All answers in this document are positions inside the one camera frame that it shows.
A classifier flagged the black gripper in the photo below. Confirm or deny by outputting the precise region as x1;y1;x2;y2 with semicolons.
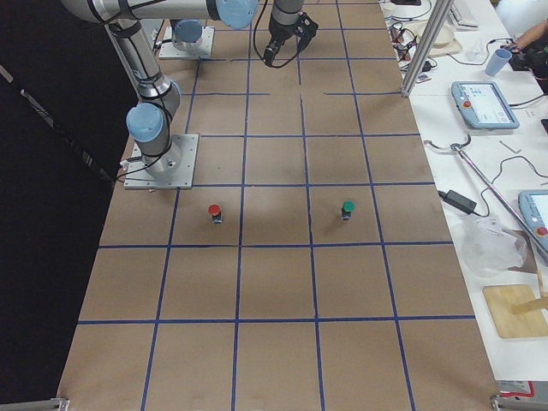
264;33;287;65

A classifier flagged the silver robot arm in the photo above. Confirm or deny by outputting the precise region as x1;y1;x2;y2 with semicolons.
170;1;319;69
63;1;258;180

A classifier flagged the green push button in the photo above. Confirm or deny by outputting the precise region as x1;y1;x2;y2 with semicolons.
341;200;355;221

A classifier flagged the wooden board stand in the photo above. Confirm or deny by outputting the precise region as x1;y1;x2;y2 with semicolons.
482;271;547;339

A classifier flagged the beige tray with plate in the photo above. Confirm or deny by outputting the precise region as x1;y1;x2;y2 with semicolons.
403;21;462;57

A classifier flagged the metal walking cane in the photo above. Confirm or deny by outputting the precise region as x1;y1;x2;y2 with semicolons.
424;134;547;254

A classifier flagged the teach pendant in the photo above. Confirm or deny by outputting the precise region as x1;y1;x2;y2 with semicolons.
450;81;520;130
518;190;547;253

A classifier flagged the blue plastic cup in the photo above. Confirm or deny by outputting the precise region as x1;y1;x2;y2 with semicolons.
485;48;512;76

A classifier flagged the black power adapter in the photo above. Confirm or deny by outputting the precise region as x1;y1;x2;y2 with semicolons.
438;190;477;214

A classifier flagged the clear plastic bag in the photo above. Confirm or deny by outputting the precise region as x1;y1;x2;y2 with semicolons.
455;216;528;277

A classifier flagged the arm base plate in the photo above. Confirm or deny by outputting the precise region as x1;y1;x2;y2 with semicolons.
122;134;200;189
158;26;215;60

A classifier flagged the aluminium frame post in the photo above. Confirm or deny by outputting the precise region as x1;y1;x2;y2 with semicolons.
401;0;453;98

